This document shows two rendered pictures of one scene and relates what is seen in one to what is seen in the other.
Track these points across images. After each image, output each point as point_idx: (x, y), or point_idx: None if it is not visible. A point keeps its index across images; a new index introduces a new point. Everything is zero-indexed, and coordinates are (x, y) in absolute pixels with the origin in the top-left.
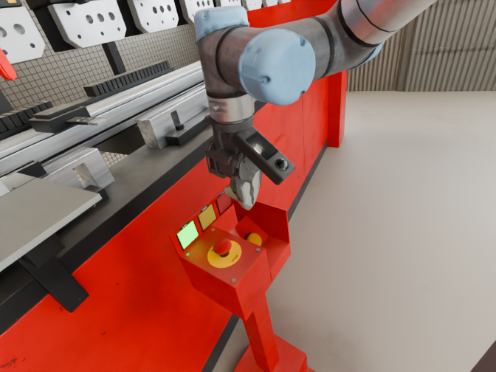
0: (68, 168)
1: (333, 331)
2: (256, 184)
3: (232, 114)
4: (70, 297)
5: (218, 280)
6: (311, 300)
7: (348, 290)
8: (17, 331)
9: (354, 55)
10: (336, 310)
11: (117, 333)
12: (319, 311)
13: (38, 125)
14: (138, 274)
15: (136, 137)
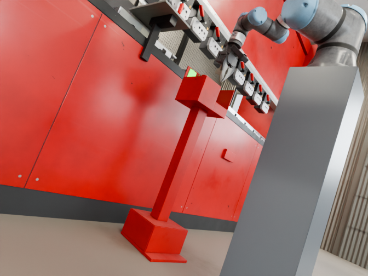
0: (162, 46)
1: (210, 262)
2: (228, 73)
3: (237, 36)
4: (146, 53)
5: (199, 77)
6: (201, 249)
7: None
8: (132, 41)
9: (277, 28)
10: (218, 260)
11: (131, 92)
12: (204, 253)
13: None
14: (154, 87)
15: None
